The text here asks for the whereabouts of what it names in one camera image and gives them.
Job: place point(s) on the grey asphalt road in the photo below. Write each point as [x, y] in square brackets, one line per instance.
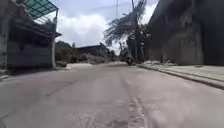
[100, 96]

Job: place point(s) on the vehicle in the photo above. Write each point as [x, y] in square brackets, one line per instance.
[129, 61]

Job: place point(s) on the palm tree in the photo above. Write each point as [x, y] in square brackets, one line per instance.
[125, 26]

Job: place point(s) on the grey concrete pavement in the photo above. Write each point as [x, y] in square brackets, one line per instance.
[196, 71]

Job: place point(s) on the dark concrete building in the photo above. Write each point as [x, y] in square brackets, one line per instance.
[186, 33]

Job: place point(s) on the low dark-roofed building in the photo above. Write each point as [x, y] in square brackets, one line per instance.
[93, 50]

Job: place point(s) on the bushes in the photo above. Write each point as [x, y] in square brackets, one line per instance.
[71, 55]

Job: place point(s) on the pole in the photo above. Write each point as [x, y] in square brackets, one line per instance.
[136, 33]

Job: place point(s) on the building with green canopy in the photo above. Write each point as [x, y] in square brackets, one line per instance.
[26, 46]

